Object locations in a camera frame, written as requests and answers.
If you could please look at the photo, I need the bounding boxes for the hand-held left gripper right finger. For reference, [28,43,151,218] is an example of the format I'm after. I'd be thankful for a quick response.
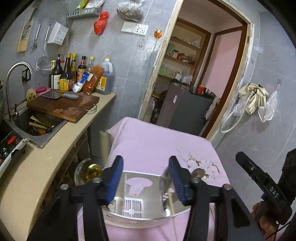
[168,155,265,241]

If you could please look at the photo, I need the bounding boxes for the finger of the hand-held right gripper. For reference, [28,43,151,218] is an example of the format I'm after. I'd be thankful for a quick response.
[277,148,296,205]
[235,151,270,186]

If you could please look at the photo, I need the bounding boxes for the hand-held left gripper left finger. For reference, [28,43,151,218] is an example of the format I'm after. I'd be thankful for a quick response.
[26,155,125,241]

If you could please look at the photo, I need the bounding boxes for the wooden chopstick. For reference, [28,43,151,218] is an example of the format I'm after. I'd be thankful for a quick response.
[168,189,178,241]

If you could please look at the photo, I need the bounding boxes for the white plastic utensil basket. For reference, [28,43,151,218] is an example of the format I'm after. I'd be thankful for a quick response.
[102,170,192,219]

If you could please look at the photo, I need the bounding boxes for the person's right hand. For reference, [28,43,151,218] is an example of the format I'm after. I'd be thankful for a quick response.
[252,201,279,235]

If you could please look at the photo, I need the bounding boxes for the glass lid with gold knob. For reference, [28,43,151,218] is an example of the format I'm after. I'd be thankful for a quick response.
[74,158,103,186]

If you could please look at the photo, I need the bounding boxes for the pink floral tablecloth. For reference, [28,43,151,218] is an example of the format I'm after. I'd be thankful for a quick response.
[77,116,230,241]

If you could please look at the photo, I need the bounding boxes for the white mesh bag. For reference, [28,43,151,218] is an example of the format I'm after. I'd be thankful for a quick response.
[258,85,280,123]

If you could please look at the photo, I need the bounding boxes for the clear plastic bag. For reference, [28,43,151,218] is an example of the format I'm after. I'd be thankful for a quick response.
[233,96,249,116]

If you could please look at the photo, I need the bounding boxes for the grey cabinet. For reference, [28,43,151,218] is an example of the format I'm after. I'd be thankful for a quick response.
[156,81,214,136]

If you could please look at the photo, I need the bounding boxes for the white rubber gloves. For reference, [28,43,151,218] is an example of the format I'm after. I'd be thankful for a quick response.
[238,82,270,115]

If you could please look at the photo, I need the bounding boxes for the white cloth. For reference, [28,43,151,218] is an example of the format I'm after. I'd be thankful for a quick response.
[205,96,220,121]

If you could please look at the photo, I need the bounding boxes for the steel sink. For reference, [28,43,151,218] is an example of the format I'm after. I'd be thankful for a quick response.
[3,102,68,149]

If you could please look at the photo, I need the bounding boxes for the beige kitchen counter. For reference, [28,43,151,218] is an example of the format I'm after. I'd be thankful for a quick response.
[0,91,117,227]

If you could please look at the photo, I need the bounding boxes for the wooden cutting board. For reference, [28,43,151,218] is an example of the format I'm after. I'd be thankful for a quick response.
[26,91,100,123]

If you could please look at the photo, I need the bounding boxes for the bundle of wooden chopsticks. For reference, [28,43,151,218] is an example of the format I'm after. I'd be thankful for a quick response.
[29,113,55,130]

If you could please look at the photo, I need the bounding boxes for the large cooking oil jug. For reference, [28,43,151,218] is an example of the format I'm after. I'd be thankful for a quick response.
[95,57,114,95]

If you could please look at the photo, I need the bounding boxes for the blue white packet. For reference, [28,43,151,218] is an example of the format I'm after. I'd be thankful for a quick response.
[72,71,90,93]

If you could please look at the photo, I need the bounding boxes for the dark yellow label sauce bottle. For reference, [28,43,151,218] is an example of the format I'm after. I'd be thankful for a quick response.
[60,53,73,91]

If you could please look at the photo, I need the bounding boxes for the black induction cooker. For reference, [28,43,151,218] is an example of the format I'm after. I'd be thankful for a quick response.
[0,122,30,179]

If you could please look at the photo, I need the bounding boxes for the black cap sauce bottle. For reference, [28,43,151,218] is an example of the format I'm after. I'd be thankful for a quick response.
[77,56,87,82]

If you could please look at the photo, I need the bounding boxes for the black pump bottle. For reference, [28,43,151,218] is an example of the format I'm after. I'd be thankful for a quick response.
[50,54,64,90]

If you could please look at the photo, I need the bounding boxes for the tan round scrubber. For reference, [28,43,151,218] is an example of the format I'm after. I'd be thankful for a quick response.
[25,88,37,102]

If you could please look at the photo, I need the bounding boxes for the tall brown sauce bottle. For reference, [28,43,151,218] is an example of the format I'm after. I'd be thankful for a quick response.
[69,53,78,91]

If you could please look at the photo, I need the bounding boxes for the steel mesh strainer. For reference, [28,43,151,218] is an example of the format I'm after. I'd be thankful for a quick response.
[36,24,52,77]

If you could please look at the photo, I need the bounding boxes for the wooden shelf unit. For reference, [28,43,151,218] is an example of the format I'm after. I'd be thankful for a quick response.
[159,19,212,84]

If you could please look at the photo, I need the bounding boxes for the steel faucet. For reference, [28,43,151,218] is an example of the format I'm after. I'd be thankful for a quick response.
[6,61,35,121]

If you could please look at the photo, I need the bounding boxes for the red plastic bag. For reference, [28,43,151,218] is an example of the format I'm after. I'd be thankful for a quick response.
[94,11,110,35]

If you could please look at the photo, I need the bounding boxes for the white grater box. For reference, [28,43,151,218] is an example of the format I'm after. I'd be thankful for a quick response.
[47,22,69,45]

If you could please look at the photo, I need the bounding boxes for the wooden knife holder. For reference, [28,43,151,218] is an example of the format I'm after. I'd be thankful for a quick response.
[17,16,35,53]

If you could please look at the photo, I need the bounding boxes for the clear bag of dried goods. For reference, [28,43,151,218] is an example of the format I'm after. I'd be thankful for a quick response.
[116,0,144,22]

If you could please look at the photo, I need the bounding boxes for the white hose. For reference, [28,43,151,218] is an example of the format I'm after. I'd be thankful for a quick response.
[220,111,241,133]

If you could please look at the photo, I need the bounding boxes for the grey handled cleaver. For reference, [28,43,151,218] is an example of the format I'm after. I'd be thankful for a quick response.
[40,91,79,100]

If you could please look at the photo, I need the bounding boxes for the worn door frame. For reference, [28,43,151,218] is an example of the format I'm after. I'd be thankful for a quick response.
[137,0,255,149]

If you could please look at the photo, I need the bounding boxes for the black wall outlet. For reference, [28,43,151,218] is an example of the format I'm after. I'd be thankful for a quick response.
[21,69,32,82]

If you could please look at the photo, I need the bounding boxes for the white wall socket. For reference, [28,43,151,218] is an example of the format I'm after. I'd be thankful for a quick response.
[134,23,149,36]

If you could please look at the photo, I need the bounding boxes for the white wall switch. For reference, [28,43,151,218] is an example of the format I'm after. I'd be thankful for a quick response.
[121,21,137,33]

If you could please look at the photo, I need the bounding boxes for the grey wall shelf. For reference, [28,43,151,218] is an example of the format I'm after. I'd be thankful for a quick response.
[67,7,102,19]

